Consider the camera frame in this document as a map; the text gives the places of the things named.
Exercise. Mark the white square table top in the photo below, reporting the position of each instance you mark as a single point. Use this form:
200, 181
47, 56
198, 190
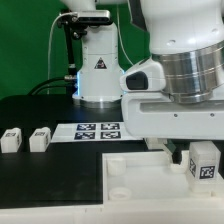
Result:
148, 176

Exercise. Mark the silver depth camera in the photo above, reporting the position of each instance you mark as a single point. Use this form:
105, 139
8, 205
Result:
95, 18

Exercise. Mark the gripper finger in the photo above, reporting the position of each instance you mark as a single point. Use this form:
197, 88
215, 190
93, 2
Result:
173, 152

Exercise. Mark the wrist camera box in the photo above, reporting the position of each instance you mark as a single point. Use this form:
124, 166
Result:
145, 76

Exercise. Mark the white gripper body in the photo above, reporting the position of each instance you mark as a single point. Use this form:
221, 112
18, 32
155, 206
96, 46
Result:
151, 116

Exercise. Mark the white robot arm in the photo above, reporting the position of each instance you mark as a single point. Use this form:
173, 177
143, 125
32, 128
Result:
178, 92

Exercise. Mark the white sheet with fiducial tags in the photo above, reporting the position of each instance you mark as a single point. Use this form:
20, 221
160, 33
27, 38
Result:
89, 132

